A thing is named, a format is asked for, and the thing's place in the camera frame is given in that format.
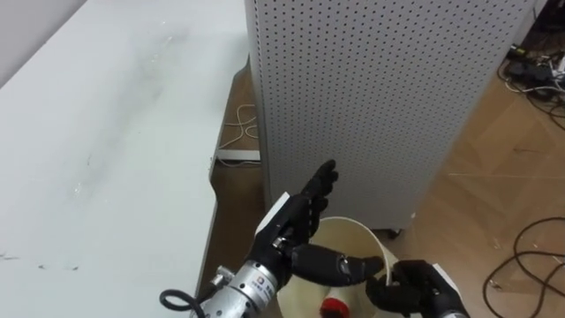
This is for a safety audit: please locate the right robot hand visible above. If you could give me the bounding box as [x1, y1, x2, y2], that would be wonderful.
[365, 259, 471, 318]

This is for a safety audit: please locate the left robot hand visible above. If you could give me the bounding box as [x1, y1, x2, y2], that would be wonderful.
[245, 159, 385, 293]

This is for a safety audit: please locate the cream round waste bin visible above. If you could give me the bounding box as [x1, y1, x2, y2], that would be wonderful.
[276, 216, 401, 318]

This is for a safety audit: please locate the red bottle cap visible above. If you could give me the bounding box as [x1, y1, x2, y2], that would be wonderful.
[320, 297, 350, 318]

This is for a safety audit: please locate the white perforated metal cabinet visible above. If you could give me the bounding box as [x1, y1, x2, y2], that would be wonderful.
[244, 0, 540, 232]

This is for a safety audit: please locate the white desk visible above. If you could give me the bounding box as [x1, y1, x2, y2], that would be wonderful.
[0, 0, 251, 318]

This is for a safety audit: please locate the black power strip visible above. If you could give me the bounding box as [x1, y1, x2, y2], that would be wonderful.
[505, 56, 565, 101]

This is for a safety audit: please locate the black floor cable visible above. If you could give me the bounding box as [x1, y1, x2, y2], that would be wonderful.
[482, 216, 565, 318]

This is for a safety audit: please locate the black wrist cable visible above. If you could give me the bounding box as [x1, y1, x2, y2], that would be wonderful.
[159, 282, 222, 318]

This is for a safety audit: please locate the white floor cable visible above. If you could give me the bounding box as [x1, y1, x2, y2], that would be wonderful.
[217, 103, 261, 167]

